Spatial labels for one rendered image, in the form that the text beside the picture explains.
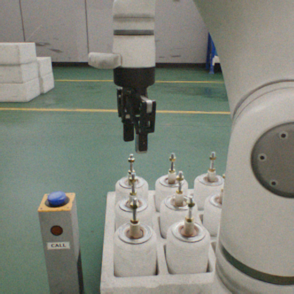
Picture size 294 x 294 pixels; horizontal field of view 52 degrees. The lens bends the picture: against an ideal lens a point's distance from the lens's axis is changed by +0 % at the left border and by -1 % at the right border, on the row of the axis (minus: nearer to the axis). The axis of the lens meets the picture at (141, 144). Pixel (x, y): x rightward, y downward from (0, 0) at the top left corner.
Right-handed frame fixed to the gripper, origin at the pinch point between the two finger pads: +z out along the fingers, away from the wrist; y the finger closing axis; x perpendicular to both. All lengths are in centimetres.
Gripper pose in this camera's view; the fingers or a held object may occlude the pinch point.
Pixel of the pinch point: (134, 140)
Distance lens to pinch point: 58.1
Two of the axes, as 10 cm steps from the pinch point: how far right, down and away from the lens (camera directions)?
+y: -3.9, -3.3, 8.6
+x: -9.2, 1.4, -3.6
